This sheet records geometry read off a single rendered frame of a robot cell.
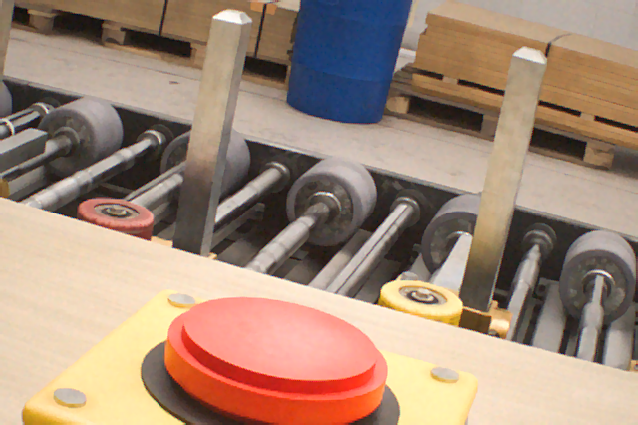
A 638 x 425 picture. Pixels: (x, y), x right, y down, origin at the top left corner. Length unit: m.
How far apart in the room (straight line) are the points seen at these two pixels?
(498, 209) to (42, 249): 0.47
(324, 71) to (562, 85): 1.16
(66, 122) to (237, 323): 1.67
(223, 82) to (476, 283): 0.34
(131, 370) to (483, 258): 1.12
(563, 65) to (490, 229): 4.79
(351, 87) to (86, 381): 5.63
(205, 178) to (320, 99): 4.48
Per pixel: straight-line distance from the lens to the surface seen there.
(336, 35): 5.80
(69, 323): 1.04
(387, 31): 5.84
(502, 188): 1.32
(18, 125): 1.93
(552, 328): 1.71
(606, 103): 6.12
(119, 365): 0.23
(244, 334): 0.23
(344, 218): 1.79
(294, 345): 0.23
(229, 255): 1.80
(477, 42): 6.13
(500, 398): 1.06
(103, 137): 1.89
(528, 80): 1.30
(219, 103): 1.37
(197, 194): 1.40
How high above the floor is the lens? 1.32
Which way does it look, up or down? 17 degrees down
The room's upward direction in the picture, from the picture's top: 11 degrees clockwise
